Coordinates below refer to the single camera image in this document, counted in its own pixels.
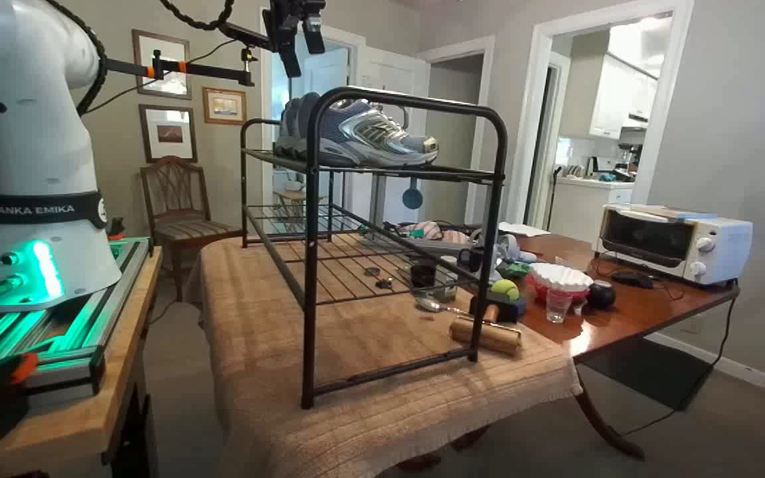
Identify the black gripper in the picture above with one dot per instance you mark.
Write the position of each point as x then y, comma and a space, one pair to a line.
286, 17

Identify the blue white sneaker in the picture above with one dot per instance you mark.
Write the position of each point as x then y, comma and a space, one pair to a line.
371, 138
292, 123

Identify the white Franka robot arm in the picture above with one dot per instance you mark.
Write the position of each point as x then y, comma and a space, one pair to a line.
26, 135

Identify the small framed picture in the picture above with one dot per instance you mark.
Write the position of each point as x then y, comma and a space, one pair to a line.
223, 104

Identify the black boom with orange clamps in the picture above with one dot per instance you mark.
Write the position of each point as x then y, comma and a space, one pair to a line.
197, 70

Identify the large framed picture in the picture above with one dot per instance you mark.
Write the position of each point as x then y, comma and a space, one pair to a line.
162, 59

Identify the dark framed picture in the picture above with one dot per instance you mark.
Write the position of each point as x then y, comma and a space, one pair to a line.
167, 135

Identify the blue hanging ladle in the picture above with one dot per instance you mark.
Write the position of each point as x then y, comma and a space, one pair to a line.
413, 199

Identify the wooden chair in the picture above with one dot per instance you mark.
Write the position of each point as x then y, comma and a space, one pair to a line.
175, 215

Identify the black metal shoe rack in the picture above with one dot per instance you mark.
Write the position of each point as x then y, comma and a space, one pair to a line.
310, 266

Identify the colourful plush toy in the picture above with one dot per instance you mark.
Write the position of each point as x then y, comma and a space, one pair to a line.
430, 232

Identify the black cup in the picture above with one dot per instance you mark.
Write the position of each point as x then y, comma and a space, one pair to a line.
423, 274

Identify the silver small object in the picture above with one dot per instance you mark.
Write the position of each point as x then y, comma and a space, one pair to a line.
427, 306

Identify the dark green bowl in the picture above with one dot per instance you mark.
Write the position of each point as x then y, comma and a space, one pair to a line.
514, 269

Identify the tan woven tablecloth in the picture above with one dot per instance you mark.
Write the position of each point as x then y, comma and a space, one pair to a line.
257, 355

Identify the green tennis ball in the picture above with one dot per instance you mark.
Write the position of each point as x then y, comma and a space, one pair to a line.
504, 290

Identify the white kitchen cabinet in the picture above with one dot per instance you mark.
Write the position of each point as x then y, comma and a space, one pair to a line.
621, 98

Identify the white kitchen counter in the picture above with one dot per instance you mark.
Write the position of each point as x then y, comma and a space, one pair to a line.
584, 209

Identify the black blue block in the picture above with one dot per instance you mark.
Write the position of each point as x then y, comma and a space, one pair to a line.
507, 310

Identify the wooden roller block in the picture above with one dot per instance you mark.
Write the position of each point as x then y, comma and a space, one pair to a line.
486, 338

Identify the white bowl with red rim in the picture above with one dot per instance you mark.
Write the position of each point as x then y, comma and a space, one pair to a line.
559, 280

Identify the clear plastic cup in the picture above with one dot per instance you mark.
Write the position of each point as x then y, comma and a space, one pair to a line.
559, 306

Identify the black round object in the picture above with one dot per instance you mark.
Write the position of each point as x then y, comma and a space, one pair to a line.
601, 297

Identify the black remote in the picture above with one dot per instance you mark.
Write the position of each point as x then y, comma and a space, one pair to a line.
632, 277

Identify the white toaster oven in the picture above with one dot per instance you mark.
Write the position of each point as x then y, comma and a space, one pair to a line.
674, 240

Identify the dark wooden dining table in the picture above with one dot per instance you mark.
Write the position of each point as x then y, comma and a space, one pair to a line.
638, 306

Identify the wooden workbench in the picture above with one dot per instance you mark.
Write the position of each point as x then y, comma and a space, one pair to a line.
81, 415

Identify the black camera on boom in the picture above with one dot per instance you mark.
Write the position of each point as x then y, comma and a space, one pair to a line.
241, 33

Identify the green lit aluminium base frame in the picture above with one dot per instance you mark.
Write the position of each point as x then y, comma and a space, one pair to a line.
65, 327

